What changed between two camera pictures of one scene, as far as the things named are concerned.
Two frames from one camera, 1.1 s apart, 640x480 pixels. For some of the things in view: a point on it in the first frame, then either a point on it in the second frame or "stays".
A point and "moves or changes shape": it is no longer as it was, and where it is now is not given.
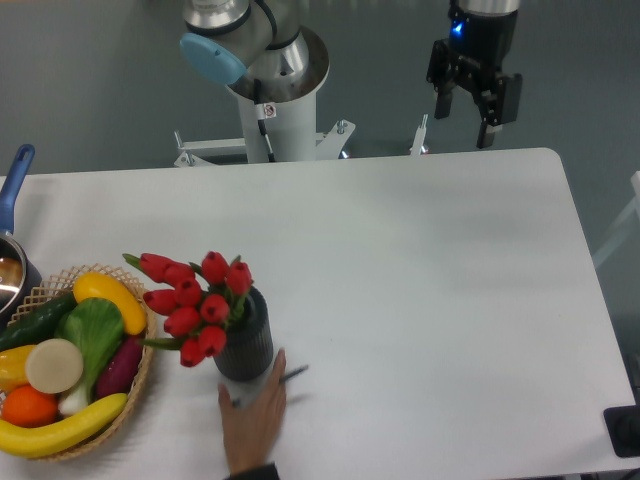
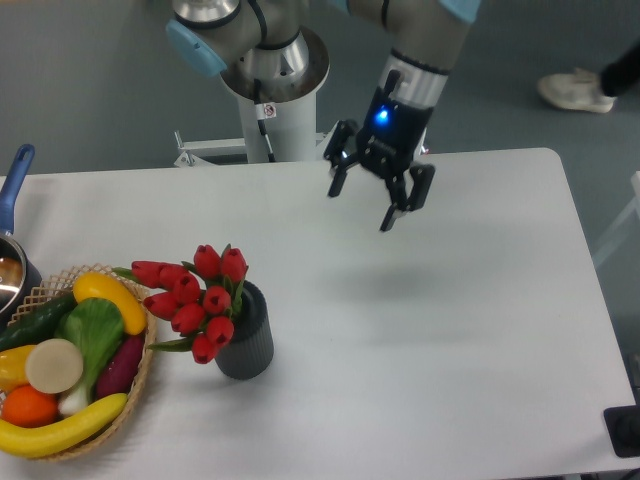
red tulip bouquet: x=201 y=304 moves or changes shape
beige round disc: x=53 y=366 stays
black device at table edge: x=623 y=427 stays
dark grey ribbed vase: x=248 y=351 stays
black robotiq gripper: x=483 y=43 to x=386 y=144
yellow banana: x=28 y=441 stays
